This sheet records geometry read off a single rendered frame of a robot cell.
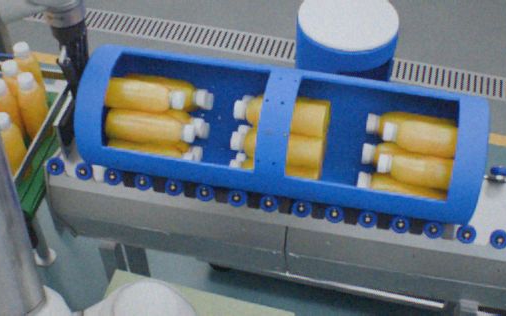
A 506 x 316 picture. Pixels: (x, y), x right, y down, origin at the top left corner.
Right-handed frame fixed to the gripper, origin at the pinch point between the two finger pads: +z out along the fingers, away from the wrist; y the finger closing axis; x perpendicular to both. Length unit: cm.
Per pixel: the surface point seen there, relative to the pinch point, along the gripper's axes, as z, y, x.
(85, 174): 19.7, 9.2, 0.9
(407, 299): 101, -23, 87
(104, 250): 55, 8, -1
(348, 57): 15, -40, 57
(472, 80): 116, -154, 109
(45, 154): 26.3, 0.1, -15.0
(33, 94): 10.3, -5.2, -16.9
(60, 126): 11.7, 2.4, -6.7
